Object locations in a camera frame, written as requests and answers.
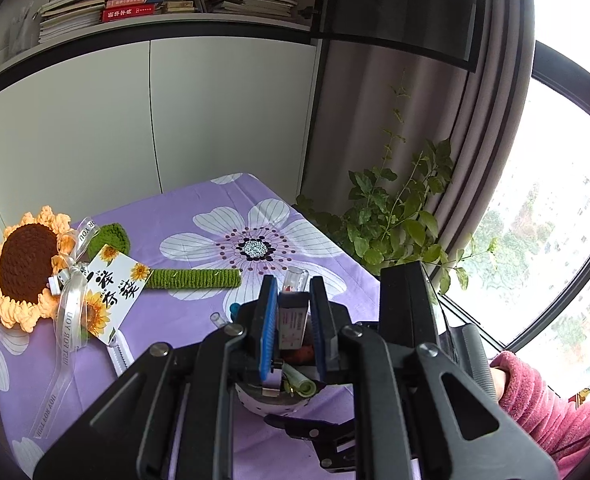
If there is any grey fabric pen holder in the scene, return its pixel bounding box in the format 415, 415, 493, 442
227, 299, 356, 417

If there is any green pen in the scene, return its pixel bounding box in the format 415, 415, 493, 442
282, 363, 317, 399

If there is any orange marker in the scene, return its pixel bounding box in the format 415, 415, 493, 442
292, 344, 316, 363

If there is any blue pen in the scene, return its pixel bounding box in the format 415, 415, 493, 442
229, 302, 240, 322

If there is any pink sleeve forearm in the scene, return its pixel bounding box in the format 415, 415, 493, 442
489, 351, 590, 479

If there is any person right hand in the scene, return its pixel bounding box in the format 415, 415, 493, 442
490, 367, 508, 401

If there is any white correction tape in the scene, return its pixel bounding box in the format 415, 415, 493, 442
106, 330, 135, 377

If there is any green potted plant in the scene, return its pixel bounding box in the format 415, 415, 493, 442
294, 76, 500, 295

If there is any clear printed ribbon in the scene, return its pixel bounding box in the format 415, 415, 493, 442
30, 217, 99, 440

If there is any sunflower gift card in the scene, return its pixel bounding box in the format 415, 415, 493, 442
84, 245, 152, 346

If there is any purple floral tablecloth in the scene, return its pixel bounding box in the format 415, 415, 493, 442
0, 174, 380, 474

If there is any crochet sunflower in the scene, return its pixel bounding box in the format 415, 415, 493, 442
0, 204, 244, 335

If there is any grey curtain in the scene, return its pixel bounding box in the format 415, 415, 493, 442
299, 0, 536, 281

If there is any white bookshelf cabinet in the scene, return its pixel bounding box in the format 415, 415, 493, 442
0, 0, 321, 238

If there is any red book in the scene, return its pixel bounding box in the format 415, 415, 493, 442
101, 3, 157, 23

